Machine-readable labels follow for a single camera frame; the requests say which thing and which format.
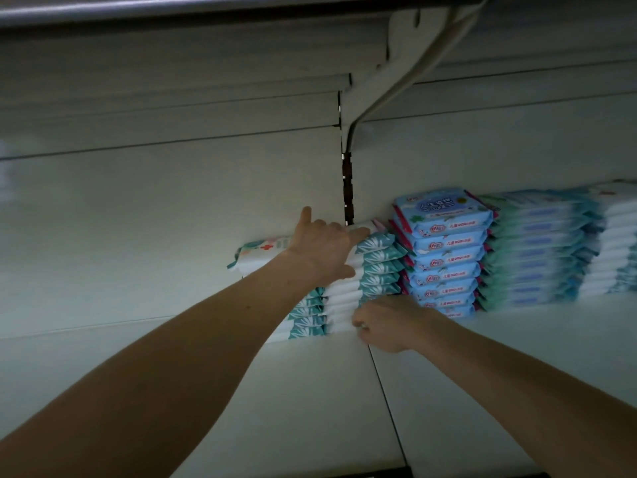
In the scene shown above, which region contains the person's right hand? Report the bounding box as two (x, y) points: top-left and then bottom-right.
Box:
(350, 295), (434, 355)

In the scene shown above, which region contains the person's left hand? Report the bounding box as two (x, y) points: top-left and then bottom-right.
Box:
(281, 206), (372, 287)

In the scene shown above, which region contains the stack of white green packets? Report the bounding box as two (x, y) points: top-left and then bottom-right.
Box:
(577, 179), (637, 297)
(338, 218), (411, 335)
(227, 232), (364, 343)

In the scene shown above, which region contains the stack of blue red packets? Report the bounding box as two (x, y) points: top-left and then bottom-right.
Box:
(386, 188), (496, 321)

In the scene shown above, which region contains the stack of blue green packets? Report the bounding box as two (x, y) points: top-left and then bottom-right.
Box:
(476, 189), (603, 315)

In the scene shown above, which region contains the metal store shelving unit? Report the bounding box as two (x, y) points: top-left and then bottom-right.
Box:
(0, 0), (637, 478)

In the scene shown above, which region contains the person's right forearm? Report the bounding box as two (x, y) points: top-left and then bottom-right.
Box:
(413, 308), (637, 478)

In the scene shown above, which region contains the person's left forearm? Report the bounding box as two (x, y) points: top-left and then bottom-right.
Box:
(0, 258), (310, 478)

